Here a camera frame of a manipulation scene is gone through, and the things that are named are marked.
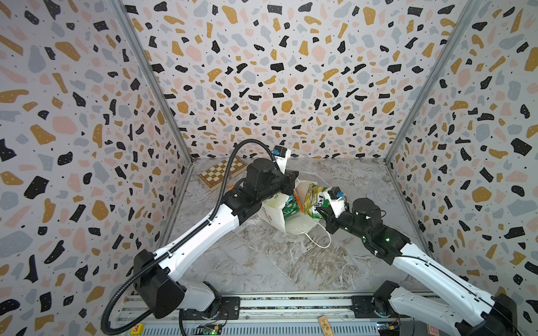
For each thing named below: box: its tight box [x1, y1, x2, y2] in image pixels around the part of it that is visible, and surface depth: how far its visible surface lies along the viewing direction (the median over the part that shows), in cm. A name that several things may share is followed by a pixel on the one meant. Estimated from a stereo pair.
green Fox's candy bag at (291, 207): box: [281, 195, 301, 220], surface depth 92 cm
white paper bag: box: [257, 179, 332, 248], surface depth 83 cm
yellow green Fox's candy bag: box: [303, 182, 332, 220], surface depth 76 cm
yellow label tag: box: [130, 323, 146, 336], surface depth 70 cm
